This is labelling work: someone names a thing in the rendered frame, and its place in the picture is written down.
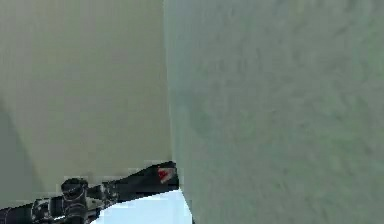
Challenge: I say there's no black long object, red mark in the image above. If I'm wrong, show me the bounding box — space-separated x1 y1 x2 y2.
0 160 180 224

